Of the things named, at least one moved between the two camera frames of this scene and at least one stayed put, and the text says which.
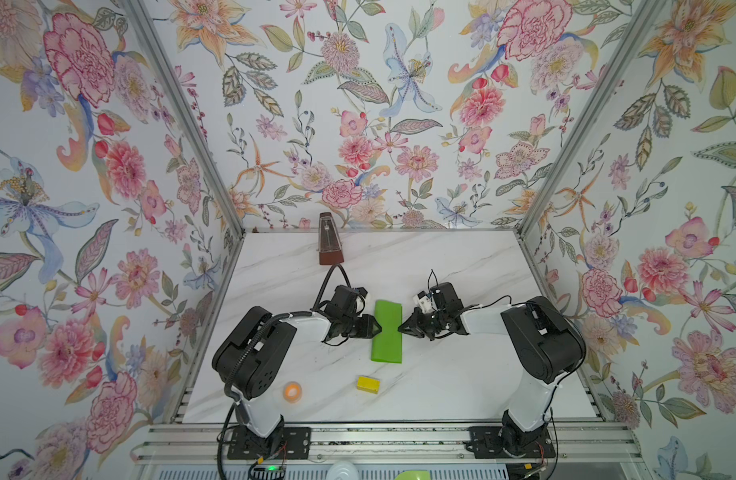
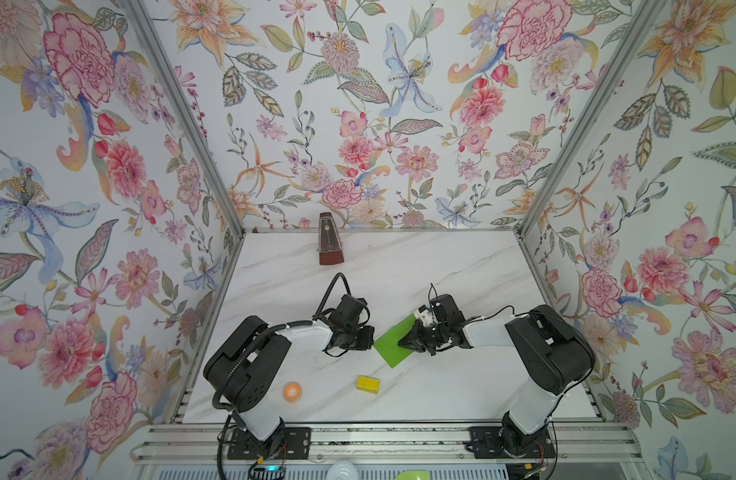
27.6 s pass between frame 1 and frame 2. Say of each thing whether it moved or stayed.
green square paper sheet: moved
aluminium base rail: stayed
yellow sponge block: stayed
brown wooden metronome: stayed
